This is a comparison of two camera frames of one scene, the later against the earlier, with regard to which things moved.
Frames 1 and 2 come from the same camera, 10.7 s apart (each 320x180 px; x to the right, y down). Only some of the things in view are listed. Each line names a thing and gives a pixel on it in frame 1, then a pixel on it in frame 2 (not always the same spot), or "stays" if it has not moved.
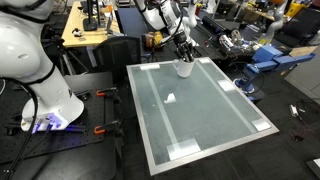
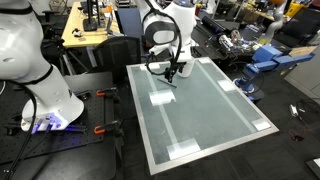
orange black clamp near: (114, 126) stays
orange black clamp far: (107, 92) stays
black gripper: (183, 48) -> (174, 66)
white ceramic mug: (183, 68) stays
